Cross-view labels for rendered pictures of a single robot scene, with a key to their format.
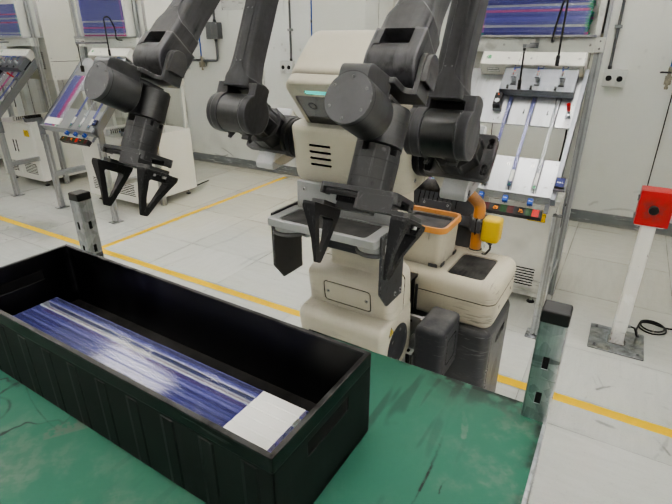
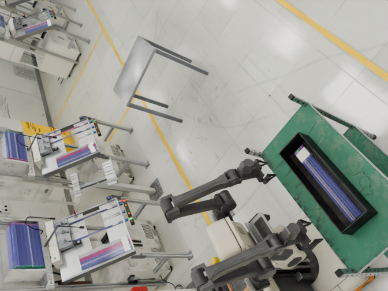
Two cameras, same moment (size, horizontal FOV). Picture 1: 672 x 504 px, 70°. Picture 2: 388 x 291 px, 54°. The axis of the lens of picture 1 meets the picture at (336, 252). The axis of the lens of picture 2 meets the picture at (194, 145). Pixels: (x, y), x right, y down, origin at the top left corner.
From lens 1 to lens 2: 2.03 m
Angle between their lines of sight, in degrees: 74
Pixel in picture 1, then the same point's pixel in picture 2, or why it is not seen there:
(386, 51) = (232, 174)
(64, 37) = not seen: outside the picture
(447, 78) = (216, 200)
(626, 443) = not seen: hidden behind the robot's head
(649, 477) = not seen: hidden behind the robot
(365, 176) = (255, 168)
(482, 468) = (276, 144)
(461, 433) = (275, 152)
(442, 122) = (226, 195)
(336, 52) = (225, 237)
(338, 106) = (251, 163)
